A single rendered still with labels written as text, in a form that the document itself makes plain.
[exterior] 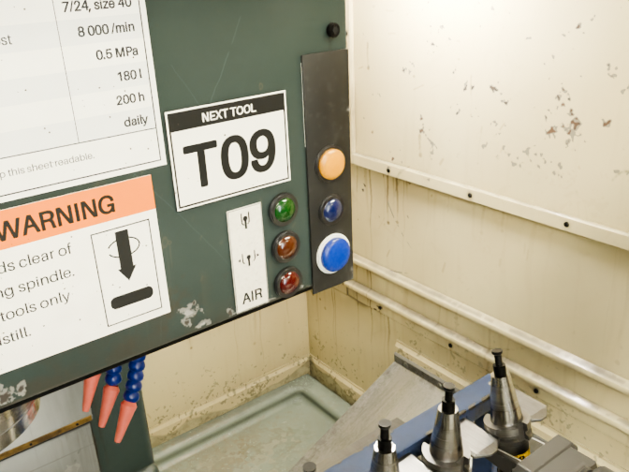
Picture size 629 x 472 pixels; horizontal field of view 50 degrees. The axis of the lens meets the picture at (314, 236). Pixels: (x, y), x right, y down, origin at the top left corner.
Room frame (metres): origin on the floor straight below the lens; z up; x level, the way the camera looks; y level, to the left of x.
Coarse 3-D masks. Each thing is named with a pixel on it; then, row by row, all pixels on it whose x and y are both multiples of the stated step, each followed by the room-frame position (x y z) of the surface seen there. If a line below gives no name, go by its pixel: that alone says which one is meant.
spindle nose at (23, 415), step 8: (16, 408) 0.49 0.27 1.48; (24, 408) 0.49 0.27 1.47; (32, 408) 0.51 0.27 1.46; (0, 416) 0.47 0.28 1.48; (8, 416) 0.48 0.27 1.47; (16, 416) 0.48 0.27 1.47; (24, 416) 0.50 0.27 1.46; (32, 416) 0.51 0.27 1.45; (0, 424) 0.47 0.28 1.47; (8, 424) 0.48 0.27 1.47; (16, 424) 0.48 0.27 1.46; (24, 424) 0.49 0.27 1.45; (0, 432) 0.47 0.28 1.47; (8, 432) 0.48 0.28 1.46; (16, 432) 0.48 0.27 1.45; (0, 440) 0.47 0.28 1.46; (8, 440) 0.47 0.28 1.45; (0, 448) 0.47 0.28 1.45
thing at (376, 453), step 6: (378, 450) 0.62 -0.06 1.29; (390, 450) 0.62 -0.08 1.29; (378, 456) 0.62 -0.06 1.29; (384, 456) 0.61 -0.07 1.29; (390, 456) 0.62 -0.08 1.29; (396, 456) 0.62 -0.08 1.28; (372, 462) 0.62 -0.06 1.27; (378, 462) 0.62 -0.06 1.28; (384, 462) 0.61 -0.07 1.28; (390, 462) 0.61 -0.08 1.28; (396, 462) 0.62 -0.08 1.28; (372, 468) 0.62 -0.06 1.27; (378, 468) 0.61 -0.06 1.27; (384, 468) 0.61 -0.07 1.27; (390, 468) 0.61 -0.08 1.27; (396, 468) 0.62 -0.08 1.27
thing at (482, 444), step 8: (464, 424) 0.75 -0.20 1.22; (472, 424) 0.75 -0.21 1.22; (464, 432) 0.74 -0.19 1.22; (472, 432) 0.74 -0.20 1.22; (480, 432) 0.74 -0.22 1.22; (464, 440) 0.72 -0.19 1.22; (472, 440) 0.72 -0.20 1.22; (480, 440) 0.72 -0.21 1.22; (488, 440) 0.72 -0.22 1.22; (496, 440) 0.72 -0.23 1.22; (472, 448) 0.71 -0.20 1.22; (480, 448) 0.70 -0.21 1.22; (488, 448) 0.70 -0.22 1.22; (496, 448) 0.71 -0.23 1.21; (472, 456) 0.69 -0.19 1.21; (480, 456) 0.69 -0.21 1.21; (488, 456) 0.69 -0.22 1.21
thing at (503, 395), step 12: (492, 372) 0.77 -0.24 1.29; (492, 384) 0.75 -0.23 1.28; (504, 384) 0.75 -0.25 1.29; (492, 396) 0.75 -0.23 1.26; (504, 396) 0.74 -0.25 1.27; (516, 396) 0.75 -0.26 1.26; (492, 408) 0.75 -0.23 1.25; (504, 408) 0.74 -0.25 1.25; (516, 408) 0.74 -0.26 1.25; (492, 420) 0.74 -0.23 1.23; (504, 420) 0.73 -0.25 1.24; (516, 420) 0.73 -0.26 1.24
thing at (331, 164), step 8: (328, 152) 0.51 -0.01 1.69; (336, 152) 0.52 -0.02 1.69; (320, 160) 0.51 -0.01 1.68; (328, 160) 0.51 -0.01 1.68; (336, 160) 0.52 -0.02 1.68; (320, 168) 0.51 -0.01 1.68; (328, 168) 0.51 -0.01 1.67; (336, 168) 0.52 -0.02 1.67; (328, 176) 0.51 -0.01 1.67; (336, 176) 0.52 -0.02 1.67
